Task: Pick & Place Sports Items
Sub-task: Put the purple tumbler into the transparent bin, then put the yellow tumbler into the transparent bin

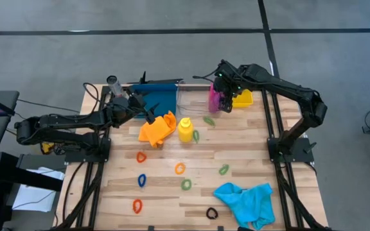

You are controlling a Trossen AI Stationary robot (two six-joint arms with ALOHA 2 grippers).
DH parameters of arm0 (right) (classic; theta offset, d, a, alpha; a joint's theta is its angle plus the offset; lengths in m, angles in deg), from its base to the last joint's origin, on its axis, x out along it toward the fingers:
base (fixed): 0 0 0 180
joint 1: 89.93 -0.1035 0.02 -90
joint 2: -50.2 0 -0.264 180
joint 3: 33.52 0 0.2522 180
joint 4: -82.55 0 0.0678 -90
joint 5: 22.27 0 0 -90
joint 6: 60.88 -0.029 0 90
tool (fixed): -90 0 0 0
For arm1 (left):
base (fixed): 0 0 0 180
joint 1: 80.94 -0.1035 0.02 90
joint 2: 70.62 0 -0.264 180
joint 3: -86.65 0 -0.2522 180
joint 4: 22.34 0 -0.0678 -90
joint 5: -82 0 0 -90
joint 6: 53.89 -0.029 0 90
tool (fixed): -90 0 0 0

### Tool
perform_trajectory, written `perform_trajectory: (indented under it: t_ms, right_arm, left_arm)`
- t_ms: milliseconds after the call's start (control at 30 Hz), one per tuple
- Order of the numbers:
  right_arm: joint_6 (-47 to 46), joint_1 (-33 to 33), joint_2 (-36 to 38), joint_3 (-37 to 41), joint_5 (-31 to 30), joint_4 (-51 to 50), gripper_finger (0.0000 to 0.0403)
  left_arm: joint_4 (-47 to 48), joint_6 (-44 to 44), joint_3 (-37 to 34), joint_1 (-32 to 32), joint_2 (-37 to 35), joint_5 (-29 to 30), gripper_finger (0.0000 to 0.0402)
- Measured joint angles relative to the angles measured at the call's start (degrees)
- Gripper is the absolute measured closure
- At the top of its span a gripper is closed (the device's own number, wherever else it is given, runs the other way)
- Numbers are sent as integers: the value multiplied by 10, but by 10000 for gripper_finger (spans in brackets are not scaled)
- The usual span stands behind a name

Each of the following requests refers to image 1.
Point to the yellow plastic sports bottle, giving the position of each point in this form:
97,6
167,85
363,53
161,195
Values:
185,131

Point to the turquoise microfibre cloth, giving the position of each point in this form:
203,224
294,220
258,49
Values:
246,203

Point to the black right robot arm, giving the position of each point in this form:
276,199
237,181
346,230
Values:
284,85

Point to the small yellow plastic piece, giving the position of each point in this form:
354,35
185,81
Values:
47,147

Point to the yellow-orange coil wristband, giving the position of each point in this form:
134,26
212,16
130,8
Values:
176,168

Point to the white paper sheet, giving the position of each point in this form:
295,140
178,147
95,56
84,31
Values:
34,195

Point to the clear plastic bin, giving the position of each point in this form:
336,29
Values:
193,99

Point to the black table frame rail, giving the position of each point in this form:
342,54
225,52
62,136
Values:
292,192
90,192

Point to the grey cylindrical canister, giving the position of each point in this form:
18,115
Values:
114,85

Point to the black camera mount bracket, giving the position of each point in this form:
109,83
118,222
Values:
159,81

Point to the black coil wristband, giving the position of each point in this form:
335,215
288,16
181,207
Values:
207,213

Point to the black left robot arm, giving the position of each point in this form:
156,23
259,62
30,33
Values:
59,122

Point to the blue plastic bin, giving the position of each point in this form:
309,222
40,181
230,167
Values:
159,99

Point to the blue coil wristband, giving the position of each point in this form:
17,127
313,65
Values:
139,180

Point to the green coil wristband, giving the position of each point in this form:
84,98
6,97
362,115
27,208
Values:
194,136
221,170
207,120
182,185

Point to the orange coil wristband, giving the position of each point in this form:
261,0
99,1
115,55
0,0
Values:
134,206

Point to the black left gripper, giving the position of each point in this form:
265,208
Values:
137,104

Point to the yellow plastic basket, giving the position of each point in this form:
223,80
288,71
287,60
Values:
244,100

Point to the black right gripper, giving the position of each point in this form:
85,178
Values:
226,80

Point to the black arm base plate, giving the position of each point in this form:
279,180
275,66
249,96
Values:
300,155
75,156

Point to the orange microfibre cloth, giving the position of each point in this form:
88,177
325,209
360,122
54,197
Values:
157,130

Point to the pink plastic sports bottle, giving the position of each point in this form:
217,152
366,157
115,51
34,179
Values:
212,91

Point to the purple plastic sports bottle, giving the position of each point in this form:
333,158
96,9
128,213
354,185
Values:
215,104

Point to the red-orange coil wristband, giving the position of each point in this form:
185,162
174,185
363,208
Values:
137,157

